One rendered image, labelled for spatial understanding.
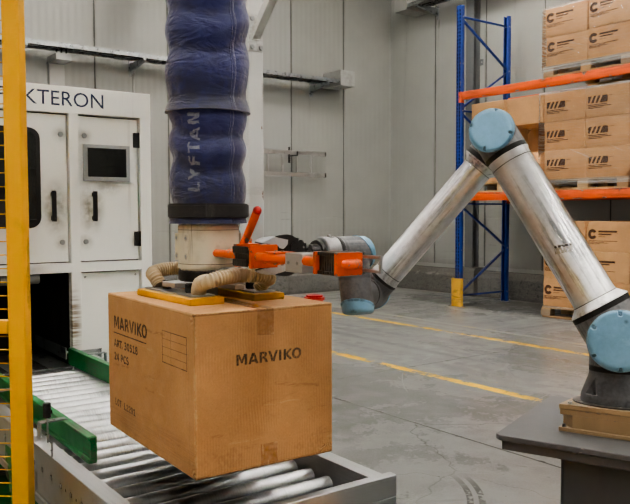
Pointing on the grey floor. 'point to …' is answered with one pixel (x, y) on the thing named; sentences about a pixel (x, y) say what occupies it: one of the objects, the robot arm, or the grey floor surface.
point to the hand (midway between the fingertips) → (260, 256)
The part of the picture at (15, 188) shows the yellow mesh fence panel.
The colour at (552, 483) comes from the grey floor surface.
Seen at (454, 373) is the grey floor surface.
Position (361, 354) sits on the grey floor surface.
